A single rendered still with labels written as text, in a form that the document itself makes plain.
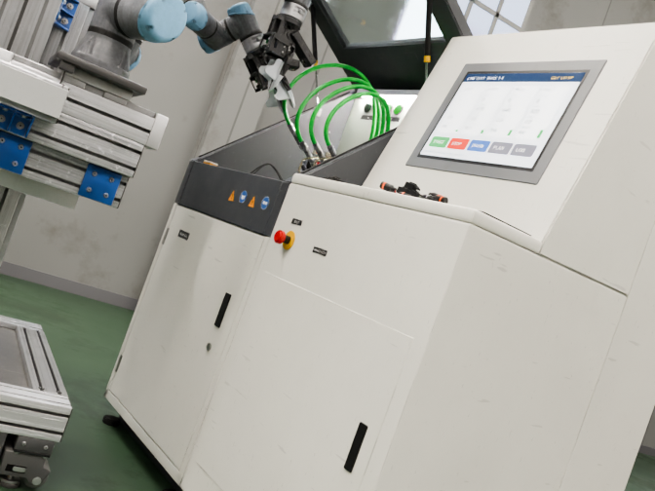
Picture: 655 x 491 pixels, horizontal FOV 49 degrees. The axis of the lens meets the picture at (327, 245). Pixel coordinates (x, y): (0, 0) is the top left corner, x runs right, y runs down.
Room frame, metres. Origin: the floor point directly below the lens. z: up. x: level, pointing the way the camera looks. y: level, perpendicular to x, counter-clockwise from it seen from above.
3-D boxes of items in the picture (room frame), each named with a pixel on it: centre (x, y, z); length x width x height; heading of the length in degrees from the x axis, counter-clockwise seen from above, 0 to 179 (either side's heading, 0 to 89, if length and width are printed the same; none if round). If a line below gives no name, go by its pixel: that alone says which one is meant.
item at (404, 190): (1.73, -0.16, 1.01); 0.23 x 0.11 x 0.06; 35
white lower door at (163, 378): (2.27, 0.35, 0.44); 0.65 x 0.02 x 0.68; 35
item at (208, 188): (2.28, 0.34, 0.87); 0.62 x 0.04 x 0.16; 35
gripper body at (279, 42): (2.14, 0.34, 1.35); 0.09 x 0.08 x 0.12; 125
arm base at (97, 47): (1.86, 0.71, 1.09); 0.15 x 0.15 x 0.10
